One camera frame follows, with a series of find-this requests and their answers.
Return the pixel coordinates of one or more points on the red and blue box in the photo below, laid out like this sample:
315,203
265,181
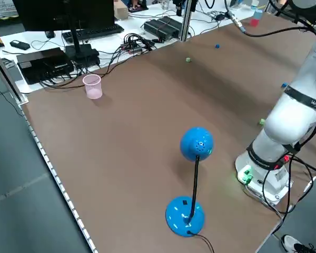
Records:
254,22

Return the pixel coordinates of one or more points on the person's foot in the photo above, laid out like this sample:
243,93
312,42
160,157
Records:
295,245

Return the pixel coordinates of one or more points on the black computer monitor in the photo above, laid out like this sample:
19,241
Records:
63,13

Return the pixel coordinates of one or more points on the green magnetic cube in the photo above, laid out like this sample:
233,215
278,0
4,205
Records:
262,121
188,60

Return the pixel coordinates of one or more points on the small black device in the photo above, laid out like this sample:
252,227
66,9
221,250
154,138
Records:
19,44

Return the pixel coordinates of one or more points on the flat black electronics box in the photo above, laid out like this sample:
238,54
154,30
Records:
42,63

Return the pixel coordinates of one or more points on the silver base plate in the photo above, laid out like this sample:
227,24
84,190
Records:
268,197

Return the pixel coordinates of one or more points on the blue desk lamp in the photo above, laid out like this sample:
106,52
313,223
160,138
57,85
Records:
196,142

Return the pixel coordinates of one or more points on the pink mesh cup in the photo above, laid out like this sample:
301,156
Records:
93,91

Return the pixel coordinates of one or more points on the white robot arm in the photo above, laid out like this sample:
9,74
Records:
287,124

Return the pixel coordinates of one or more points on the white plastic basket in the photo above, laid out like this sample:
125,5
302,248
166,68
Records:
2,5

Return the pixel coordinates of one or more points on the black finned electronics box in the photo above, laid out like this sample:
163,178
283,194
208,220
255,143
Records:
160,27

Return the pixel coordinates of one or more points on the aluminium frame post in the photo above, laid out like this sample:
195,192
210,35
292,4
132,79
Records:
187,21

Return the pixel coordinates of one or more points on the black keyboard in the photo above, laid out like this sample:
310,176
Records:
100,30

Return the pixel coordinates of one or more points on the cardboard box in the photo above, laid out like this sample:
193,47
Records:
120,11

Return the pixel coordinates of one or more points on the black computer mouse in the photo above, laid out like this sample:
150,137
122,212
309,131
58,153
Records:
49,34

